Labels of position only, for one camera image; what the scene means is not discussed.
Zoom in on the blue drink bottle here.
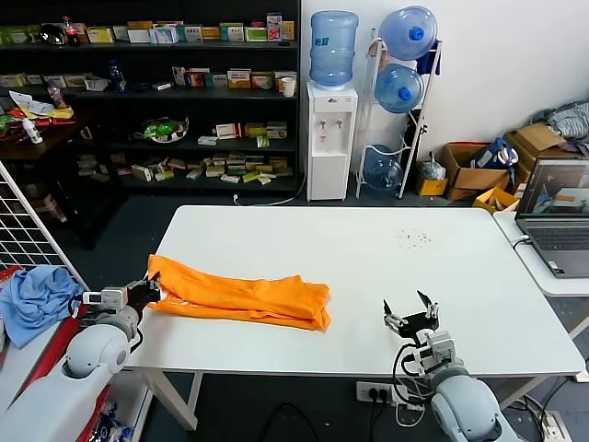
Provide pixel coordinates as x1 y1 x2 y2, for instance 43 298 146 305
109 58 128 95

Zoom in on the open cardboard box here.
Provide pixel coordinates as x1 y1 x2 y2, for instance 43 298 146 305
441 142 511 202

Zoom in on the grey laptop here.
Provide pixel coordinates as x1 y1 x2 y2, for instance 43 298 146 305
514 157 589 280

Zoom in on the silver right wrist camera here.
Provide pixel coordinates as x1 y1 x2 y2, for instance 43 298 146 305
421 331 459 369

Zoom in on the white floor cable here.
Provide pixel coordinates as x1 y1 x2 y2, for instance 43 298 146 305
232 172 308 207

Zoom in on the white jug rack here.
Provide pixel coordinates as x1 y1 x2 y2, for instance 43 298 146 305
354 27 444 200

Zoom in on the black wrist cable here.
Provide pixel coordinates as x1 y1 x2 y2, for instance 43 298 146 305
392 343 429 409
67 297 144 356

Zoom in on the small white side table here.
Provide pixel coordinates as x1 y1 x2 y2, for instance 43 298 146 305
493 210 589 342

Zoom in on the white wire grid panel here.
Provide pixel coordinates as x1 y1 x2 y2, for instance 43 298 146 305
0 158 119 342

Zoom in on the grey plastic bag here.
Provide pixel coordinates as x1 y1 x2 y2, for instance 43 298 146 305
421 154 447 181

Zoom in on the orange t-shirt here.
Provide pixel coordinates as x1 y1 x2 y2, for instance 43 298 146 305
146 252 333 332

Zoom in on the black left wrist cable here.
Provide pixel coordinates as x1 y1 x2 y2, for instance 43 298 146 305
67 297 144 356

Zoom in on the dark wooden table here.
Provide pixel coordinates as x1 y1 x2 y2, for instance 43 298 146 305
0 110 130 252

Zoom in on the upright blue water jug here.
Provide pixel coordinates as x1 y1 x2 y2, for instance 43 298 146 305
308 11 360 89

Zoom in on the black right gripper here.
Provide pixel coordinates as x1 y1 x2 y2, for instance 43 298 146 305
383 289 439 345

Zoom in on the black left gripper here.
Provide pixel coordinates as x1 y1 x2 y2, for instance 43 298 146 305
124 271 162 308

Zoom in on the red and white cart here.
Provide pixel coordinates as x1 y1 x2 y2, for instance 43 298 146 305
0 264 121 442

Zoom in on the dark blue hanging cloth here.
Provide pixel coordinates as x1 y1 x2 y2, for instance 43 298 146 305
416 40 444 77

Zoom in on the purple drink bottle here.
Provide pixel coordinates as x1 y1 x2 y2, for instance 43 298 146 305
45 77 65 111

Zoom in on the box with orange picture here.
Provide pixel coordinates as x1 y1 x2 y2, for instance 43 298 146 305
183 68 211 88

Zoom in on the blue white plastic bag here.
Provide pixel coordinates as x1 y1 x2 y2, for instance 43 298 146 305
99 399 134 442

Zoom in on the grey blue clothes pile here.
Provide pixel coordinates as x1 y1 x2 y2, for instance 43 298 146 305
528 101 589 156

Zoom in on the white water dispenser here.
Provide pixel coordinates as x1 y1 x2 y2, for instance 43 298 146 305
306 81 359 203

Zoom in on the crumpled light blue cloth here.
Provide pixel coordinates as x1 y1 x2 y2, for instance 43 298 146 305
0 264 87 349

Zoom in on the open yellow box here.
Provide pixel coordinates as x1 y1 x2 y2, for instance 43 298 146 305
472 186 521 215

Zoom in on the small white bottle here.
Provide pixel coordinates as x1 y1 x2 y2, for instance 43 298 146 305
21 117 43 144

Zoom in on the white yellow medicine box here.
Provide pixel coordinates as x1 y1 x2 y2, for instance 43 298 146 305
273 71 298 92

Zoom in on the cola bottle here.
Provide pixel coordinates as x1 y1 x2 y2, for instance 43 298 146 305
61 16 83 48

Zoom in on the small yellow box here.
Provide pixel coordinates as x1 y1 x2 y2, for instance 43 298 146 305
416 177 449 197

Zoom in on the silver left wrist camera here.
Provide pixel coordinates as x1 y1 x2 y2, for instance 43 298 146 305
82 285 126 310

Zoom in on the black floor cable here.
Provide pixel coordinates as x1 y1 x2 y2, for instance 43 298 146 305
264 402 323 442

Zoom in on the dark glass bowl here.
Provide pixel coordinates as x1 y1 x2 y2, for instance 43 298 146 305
39 22 65 48

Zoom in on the green and white bowl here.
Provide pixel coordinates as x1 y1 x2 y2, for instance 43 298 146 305
133 114 191 145

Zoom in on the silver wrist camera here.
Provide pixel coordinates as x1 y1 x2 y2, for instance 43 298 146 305
82 285 126 310
421 331 459 369

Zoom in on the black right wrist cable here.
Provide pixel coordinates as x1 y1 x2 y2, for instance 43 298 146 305
392 343 429 409

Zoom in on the white paper sheet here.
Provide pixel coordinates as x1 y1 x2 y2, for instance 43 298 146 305
8 90 55 116

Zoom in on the wide green box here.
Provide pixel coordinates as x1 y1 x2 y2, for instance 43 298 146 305
0 25 40 46

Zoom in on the white floor power strip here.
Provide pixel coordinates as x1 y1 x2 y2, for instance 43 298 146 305
537 411 572 441

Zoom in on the black shelf unit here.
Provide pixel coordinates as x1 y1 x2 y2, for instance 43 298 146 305
0 0 303 194

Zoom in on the tilted blue water jug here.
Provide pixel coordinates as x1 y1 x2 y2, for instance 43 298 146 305
362 145 405 192
377 6 439 62
374 63 425 115

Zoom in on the cardboard box with flap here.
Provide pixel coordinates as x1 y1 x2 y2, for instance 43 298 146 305
503 122 581 185

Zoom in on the tall pink box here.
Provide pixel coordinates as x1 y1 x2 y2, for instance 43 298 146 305
266 13 284 43

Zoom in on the large white table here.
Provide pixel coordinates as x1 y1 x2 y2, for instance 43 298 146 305
107 204 586 432

